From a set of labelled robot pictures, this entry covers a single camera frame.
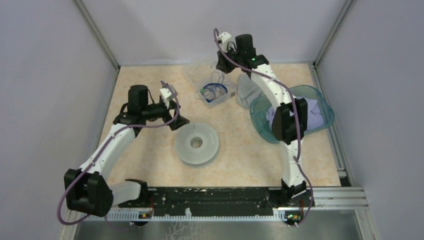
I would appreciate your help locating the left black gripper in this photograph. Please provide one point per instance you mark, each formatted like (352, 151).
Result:
(178, 121)

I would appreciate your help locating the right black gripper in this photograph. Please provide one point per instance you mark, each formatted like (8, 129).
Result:
(221, 64)

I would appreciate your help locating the white perforated cable spool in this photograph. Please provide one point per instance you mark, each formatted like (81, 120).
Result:
(197, 144)

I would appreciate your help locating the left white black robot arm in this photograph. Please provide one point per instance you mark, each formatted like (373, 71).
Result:
(86, 188)

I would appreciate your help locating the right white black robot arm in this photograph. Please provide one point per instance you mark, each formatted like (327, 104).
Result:
(290, 119)

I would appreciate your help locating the clear plastic container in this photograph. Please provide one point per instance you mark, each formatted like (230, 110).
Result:
(212, 86)

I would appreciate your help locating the grey towel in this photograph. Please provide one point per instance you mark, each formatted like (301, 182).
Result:
(246, 91)

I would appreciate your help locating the teal plastic basin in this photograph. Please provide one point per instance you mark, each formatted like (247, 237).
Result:
(260, 105)

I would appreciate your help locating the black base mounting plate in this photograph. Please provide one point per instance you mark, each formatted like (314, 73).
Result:
(216, 201)

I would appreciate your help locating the lavender cloth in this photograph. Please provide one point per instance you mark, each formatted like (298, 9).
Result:
(314, 118)

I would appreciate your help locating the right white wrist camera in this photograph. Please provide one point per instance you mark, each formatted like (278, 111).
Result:
(224, 38)

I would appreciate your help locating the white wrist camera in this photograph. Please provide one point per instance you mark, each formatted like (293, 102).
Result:
(168, 93)
(224, 38)

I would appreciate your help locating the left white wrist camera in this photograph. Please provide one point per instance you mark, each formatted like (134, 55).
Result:
(168, 93)

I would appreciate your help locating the white slotted cable duct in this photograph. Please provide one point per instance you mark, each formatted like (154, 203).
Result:
(132, 215)

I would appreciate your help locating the aluminium frame rail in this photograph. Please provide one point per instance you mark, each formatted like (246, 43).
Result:
(340, 198)

